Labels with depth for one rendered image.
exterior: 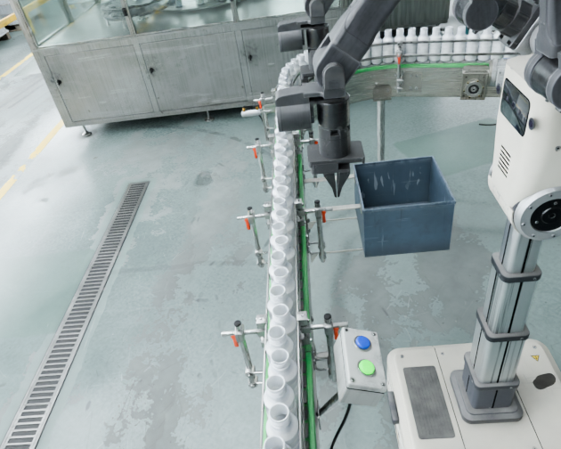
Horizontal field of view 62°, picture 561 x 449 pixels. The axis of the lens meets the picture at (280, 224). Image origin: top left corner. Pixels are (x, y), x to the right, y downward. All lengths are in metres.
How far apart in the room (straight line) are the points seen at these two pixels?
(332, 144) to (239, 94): 3.76
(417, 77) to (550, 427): 1.73
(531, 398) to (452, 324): 0.64
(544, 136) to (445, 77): 1.62
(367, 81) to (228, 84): 2.08
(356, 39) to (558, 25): 0.31
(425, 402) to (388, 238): 0.64
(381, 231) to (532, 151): 0.71
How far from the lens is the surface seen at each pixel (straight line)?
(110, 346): 2.75
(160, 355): 2.59
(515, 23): 1.33
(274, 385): 0.95
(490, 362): 1.73
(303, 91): 0.81
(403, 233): 1.73
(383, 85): 2.73
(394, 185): 1.97
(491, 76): 2.58
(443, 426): 1.92
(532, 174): 1.18
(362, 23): 0.77
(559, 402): 2.07
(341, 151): 0.84
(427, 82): 2.72
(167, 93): 4.68
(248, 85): 4.52
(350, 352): 1.00
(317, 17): 1.21
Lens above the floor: 1.92
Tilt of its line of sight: 37 degrees down
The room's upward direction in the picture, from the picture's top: 9 degrees counter-clockwise
